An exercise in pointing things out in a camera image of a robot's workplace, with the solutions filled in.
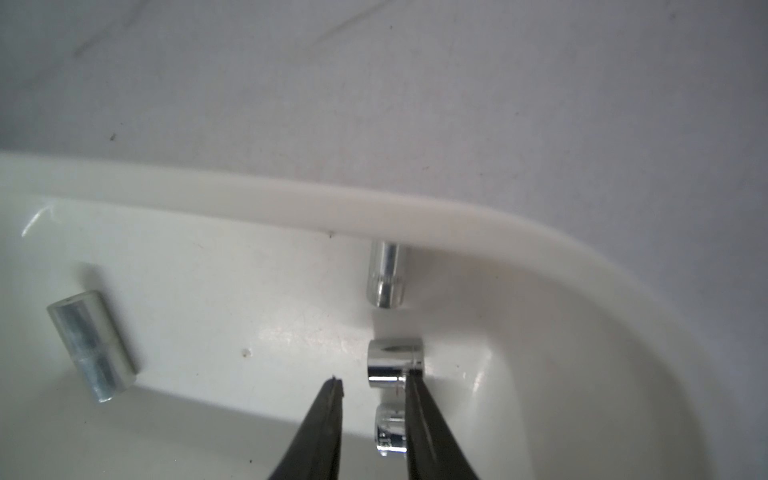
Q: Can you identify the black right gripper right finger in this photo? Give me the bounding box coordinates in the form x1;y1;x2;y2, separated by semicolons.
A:
405;370;478;480

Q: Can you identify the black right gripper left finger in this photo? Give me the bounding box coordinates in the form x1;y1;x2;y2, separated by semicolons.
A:
269;377;344;480

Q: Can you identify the small chrome socket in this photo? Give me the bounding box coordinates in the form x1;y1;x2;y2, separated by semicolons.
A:
374;403;407;457
366;240;410;309
367;338;425;389

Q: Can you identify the long chrome socket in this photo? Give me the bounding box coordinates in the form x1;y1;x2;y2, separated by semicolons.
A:
47;290;137;403

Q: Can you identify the white storage box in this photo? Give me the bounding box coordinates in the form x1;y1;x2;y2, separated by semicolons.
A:
1;153;752;479

